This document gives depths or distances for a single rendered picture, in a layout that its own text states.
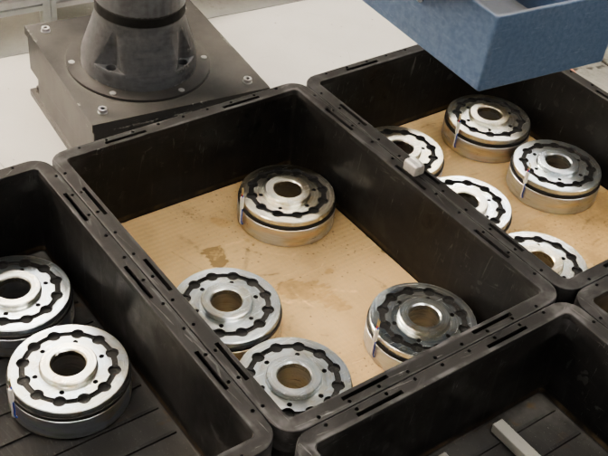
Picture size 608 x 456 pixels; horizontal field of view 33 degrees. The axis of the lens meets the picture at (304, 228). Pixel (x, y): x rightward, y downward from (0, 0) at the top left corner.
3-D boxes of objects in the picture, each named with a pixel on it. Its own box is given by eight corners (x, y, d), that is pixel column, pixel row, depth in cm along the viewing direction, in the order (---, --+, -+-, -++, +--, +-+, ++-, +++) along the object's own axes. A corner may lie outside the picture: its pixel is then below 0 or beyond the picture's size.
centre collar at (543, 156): (527, 161, 116) (527, 156, 116) (555, 147, 119) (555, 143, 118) (559, 183, 113) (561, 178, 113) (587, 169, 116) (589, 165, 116)
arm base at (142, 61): (71, 36, 139) (69, -31, 132) (179, 29, 144) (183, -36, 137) (92, 99, 128) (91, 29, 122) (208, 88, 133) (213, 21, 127)
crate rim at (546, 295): (46, 175, 99) (44, 155, 97) (297, 98, 114) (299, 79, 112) (281, 460, 75) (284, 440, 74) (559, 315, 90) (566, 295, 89)
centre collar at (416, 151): (369, 145, 116) (370, 140, 115) (403, 135, 118) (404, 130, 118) (394, 168, 113) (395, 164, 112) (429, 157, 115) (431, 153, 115)
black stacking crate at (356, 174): (54, 251, 105) (47, 160, 98) (289, 168, 120) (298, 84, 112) (273, 533, 81) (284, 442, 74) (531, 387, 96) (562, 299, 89)
